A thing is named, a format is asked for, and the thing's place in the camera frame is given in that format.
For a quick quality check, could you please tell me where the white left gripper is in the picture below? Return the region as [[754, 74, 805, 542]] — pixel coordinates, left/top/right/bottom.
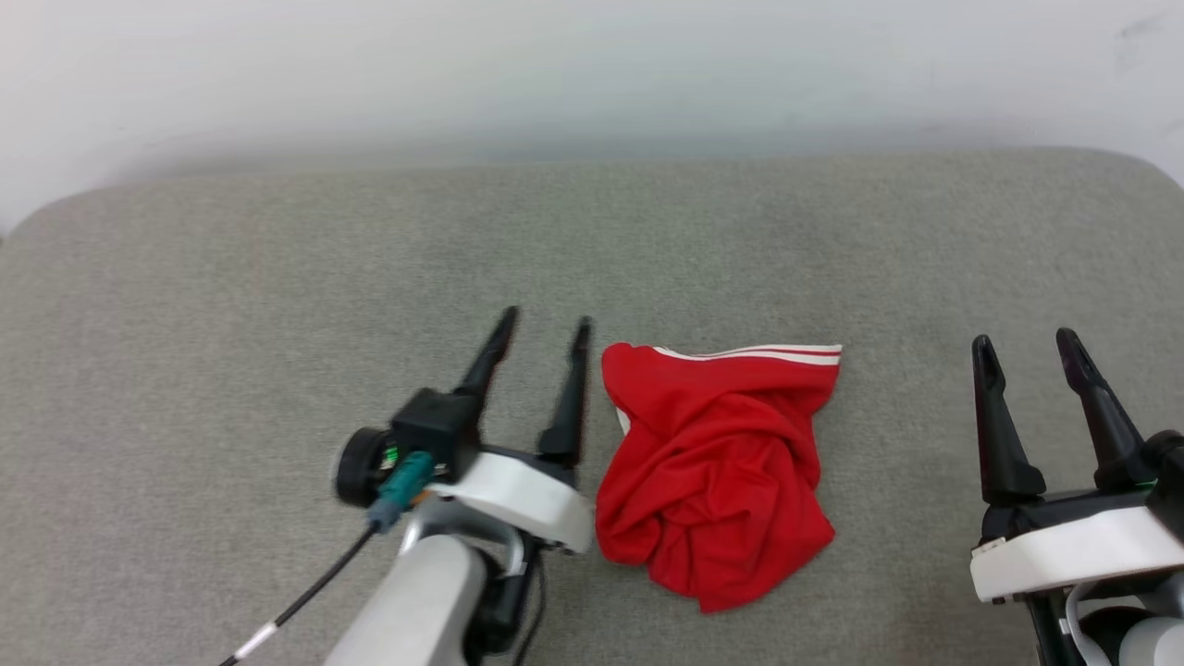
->
[[425, 305, 595, 556]]

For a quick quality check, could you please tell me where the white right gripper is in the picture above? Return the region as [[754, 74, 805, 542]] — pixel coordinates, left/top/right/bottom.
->
[[969, 327, 1184, 605]]

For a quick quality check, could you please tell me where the red garment with white stripes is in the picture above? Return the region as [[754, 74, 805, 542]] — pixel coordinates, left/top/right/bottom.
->
[[595, 342, 843, 614]]

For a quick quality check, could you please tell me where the black cable with teal plug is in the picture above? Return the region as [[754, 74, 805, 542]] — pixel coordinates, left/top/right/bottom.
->
[[217, 450, 436, 666]]

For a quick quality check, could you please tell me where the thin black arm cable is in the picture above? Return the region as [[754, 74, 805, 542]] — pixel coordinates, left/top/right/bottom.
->
[[511, 553, 549, 666]]

